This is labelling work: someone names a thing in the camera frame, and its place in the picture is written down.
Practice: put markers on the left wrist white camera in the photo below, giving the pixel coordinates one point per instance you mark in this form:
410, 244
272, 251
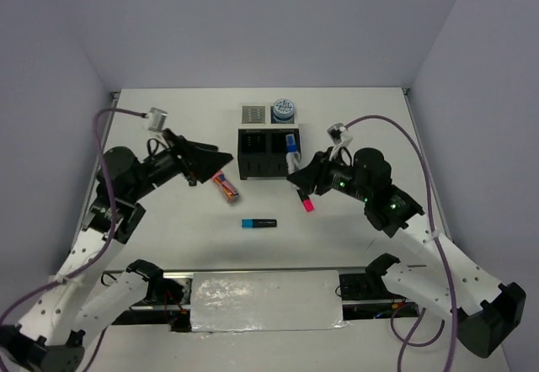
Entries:
155, 120

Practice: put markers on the white two-slot organizer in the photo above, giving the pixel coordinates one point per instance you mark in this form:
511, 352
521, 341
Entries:
261, 116

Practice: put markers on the blue capped black highlighter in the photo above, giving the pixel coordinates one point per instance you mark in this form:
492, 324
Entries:
258, 223

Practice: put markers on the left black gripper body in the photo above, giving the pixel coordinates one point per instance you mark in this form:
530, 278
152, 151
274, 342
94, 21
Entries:
177, 158

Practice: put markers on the silver tape sheet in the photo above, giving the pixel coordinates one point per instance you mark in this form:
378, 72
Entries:
265, 301

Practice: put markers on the pink capped black highlighter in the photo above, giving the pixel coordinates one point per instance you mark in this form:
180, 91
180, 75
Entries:
306, 201

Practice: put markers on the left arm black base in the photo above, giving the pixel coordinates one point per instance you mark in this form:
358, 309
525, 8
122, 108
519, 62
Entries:
170, 299

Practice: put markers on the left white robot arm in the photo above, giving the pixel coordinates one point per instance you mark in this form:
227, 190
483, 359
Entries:
53, 334

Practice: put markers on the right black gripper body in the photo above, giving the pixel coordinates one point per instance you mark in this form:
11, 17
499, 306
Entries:
337, 175

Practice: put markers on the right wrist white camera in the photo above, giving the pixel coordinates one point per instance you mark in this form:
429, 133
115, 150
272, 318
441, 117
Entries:
339, 135

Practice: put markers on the wrist white camera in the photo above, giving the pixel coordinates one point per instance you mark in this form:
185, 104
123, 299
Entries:
339, 135
155, 120

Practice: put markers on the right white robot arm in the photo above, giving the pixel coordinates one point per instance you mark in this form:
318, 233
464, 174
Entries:
456, 289

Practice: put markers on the pink capped tube of clips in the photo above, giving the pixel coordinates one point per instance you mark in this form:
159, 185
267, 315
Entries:
228, 190

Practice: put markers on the black two-slot organizer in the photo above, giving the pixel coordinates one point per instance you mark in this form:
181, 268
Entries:
261, 153

